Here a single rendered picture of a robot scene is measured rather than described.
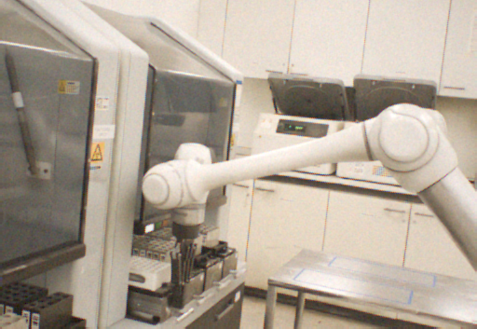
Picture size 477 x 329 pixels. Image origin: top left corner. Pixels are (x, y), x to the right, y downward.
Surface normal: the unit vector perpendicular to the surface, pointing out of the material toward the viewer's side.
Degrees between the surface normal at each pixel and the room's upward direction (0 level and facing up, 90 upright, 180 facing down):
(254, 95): 90
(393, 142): 85
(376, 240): 90
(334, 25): 90
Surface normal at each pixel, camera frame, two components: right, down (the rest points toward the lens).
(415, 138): -0.40, -0.04
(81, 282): 0.93, 0.13
